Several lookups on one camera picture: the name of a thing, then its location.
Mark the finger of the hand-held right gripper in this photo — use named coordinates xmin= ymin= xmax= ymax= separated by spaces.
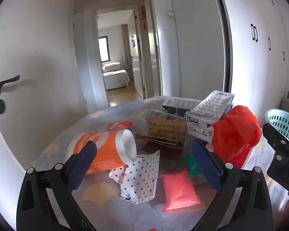
xmin=262 ymin=123 xmax=289 ymax=153

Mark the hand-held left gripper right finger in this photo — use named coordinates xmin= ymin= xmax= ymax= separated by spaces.
xmin=192 ymin=140 xmax=272 ymax=231

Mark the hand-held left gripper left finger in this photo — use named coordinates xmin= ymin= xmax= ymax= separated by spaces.
xmin=16 ymin=141 xmax=98 ymax=231

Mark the light blue plastic basket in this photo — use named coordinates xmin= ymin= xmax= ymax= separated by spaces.
xmin=265 ymin=109 xmax=289 ymax=150

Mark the pink plastic packet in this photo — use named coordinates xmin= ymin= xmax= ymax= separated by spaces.
xmin=159 ymin=171 xmax=203 ymax=212

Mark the green plastic packet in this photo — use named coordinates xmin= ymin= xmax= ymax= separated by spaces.
xmin=185 ymin=153 xmax=208 ymax=184

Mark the orange white wipes canister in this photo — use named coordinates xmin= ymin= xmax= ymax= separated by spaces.
xmin=67 ymin=129 xmax=138 ymax=176

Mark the red plastic bag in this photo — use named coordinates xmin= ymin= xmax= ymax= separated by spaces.
xmin=212 ymin=105 xmax=262 ymax=170

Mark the flat brown cardboard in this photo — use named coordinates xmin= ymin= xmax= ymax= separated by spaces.
xmin=138 ymin=141 xmax=183 ymax=172

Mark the orange blue packet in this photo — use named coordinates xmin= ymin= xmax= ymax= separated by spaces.
xmin=108 ymin=121 xmax=133 ymax=131

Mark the large white printed box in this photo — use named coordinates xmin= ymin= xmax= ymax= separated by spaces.
xmin=184 ymin=90 xmax=234 ymax=143

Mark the brown cardboard with writing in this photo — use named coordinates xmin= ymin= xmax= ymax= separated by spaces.
xmin=135 ymin=117 xmax=186 ymax=150

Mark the white heart-print bag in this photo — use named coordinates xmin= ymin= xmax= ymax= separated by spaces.
xmin=109 ymin=150 xmax=160 ymax=204

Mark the white wardrobe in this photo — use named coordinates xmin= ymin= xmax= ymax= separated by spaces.
xmin=219 ymin=0 xmax=289 ymax=106

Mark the white blue printed box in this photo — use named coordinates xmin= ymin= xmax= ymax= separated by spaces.
xmin=162 ymin=97 xmax=200 ymax=118

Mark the white bed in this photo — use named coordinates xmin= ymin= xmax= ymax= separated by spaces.
xmin=102 ymin=62 xmax=131 ymax=90

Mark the window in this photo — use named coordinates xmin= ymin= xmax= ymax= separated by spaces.
xmin=98 ymin=36 xmax=110 ymax=62

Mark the white door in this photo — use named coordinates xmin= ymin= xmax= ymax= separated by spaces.
xmin=0 ymin=0 xmax=89 ymax=193

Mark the beige curtain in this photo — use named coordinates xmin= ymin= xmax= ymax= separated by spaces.
xmin=121 ymin=25 xmax=132 ymax=74

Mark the red hanging ornament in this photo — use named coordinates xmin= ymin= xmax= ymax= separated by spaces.
xmin=141 ymin=5 xmax=147 ymax=30

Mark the black sliding door frame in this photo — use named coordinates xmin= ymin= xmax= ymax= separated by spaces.
xmin=214 ymin=0 xmax=233 ymax=92

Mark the black door handle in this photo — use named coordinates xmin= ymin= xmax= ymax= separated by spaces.
xmin=0 ymin=75 xmax=20 ymax=96

